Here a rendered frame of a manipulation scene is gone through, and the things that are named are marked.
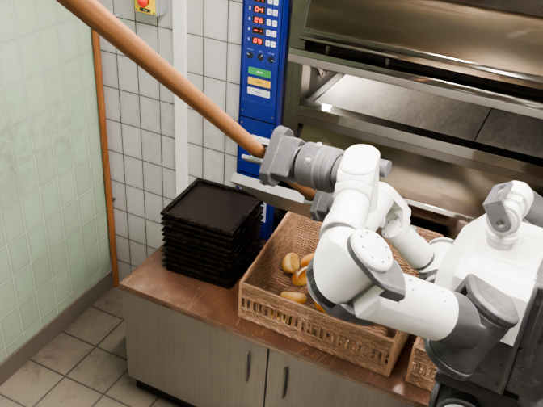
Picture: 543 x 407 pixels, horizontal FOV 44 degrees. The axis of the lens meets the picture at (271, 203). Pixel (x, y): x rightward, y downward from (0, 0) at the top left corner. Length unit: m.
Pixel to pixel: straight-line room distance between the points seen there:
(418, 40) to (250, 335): 1.09
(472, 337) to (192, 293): 1.43
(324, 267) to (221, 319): 1.31
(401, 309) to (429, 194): 1.33
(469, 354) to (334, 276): 0.30
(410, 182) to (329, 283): 1.36
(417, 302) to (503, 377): 0.41
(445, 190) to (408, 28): 0.57
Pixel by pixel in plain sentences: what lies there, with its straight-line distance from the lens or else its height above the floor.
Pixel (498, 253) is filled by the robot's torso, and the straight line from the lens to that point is 1.36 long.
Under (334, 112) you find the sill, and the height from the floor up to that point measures 1.18.
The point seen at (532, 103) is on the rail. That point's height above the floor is 1.43.
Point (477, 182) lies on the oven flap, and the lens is 2.33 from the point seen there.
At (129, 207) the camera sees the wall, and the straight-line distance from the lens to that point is 3.09.
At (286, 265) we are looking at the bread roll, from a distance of 2.48.
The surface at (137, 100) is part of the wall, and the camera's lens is 2.79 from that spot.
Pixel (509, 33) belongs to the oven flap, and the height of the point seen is 1.56.
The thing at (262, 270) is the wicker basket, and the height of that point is 0.68.
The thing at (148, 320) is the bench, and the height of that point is 0.45.
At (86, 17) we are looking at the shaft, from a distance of 0.83.
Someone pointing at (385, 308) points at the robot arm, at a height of 1.48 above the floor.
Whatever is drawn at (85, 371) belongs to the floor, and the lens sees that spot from 3.01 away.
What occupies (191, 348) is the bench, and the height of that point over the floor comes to 0.40.
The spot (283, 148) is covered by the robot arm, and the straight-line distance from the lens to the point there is 1.32.
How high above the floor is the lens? 2.14
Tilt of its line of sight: 32 degrees down
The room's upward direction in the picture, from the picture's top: 4 degrees clockwise
